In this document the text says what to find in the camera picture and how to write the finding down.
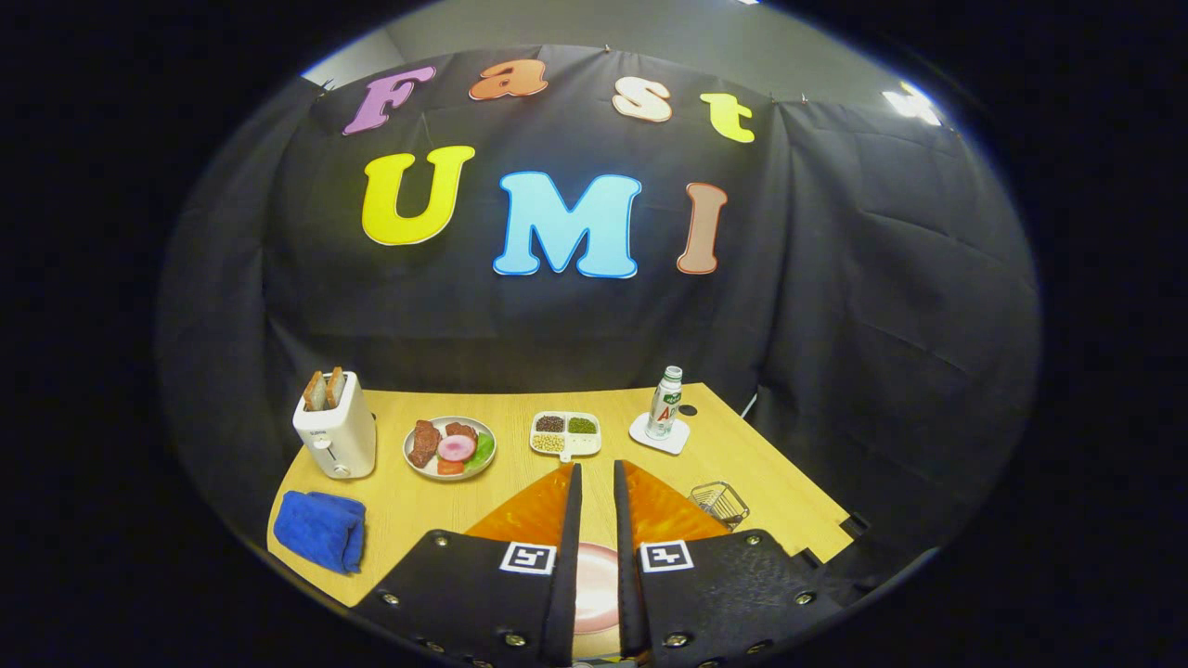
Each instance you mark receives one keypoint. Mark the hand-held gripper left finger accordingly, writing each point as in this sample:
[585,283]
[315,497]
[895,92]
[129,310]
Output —
[561,575]

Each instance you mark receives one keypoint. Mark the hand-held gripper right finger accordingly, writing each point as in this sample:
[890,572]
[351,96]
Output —
[629,575]

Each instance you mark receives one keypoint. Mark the pink plate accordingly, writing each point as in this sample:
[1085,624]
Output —
[596,589]

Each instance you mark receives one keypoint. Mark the white divided bean dish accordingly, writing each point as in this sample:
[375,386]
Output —
[585,445]

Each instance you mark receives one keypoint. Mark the white square coaster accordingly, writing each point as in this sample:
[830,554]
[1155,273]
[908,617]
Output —
[673,443]

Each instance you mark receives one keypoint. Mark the green lettuce leaf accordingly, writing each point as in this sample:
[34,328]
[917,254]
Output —
[483,450]

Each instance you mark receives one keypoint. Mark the orange carrot slice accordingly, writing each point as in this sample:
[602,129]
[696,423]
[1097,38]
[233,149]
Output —
[450,468]

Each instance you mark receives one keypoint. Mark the pink ham slice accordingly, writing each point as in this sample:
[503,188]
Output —
[457,448]

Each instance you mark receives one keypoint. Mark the clear plastic drink bottle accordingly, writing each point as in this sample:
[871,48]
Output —
[663,408]

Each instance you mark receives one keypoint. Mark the short brown meat slice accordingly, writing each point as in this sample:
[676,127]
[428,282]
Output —
[461,430]

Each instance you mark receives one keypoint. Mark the grey food plate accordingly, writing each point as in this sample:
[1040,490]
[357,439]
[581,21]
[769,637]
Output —
[418,471]

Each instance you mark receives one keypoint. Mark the black table clamp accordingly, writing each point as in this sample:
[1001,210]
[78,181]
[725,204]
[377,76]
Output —
[807,558]
[855,525]

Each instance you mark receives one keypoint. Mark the long brown meat slice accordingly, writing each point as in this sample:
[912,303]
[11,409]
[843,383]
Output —
[423,443]

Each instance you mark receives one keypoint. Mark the blue folded cloth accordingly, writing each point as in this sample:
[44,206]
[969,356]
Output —
[316,533]

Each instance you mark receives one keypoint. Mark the white toaster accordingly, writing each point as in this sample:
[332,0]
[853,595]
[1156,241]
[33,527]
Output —
[339,445]

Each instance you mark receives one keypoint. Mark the brown toast slice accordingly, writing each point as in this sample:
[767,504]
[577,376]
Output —
[315,391]
[335,387]

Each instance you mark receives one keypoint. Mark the ceiling light panel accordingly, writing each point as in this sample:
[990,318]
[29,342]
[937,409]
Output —
[910,102]

